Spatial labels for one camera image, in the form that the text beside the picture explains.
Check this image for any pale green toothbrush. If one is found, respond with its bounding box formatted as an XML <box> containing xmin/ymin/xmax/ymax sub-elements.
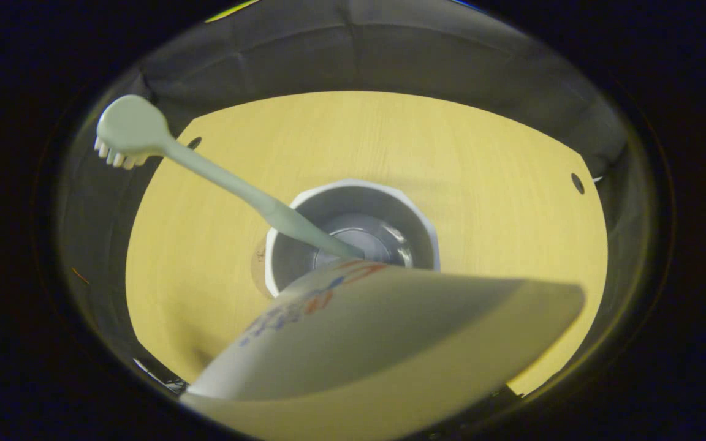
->
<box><xmin>94</xmin><ymin>94</ymin><xmax>366</xmax><ymax>261</ymax></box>

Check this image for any black backdrop cloth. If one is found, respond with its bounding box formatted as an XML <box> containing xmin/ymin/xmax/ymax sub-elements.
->
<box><xmin>56</xmin><ymin>0</ymin><xmax>642</xmax><ymax>393</ymax></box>

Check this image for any white cup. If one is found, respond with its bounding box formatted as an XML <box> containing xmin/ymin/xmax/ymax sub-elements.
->
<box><xmin>264</xmin><ymin>178</ymin><xmax>441</xmax><ymax>299</ymax></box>

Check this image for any white toothpaste tube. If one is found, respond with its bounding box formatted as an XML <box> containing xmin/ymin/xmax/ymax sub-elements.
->
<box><xmin>180</xmin><ymin>259</ymin><xmax>586</xmax><ymax>441</ymax></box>

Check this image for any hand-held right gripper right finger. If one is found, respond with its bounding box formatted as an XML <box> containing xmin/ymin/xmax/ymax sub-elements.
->
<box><xmin>451</xmin><ymin>385</ymin><xmax>524</xmax><ymax>432</ymax></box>

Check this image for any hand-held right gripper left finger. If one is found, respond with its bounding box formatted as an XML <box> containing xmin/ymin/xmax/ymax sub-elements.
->
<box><xmin>134</xmin><ymin>357</ymin><xmax>189</xmax><ymax>398</ymax></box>

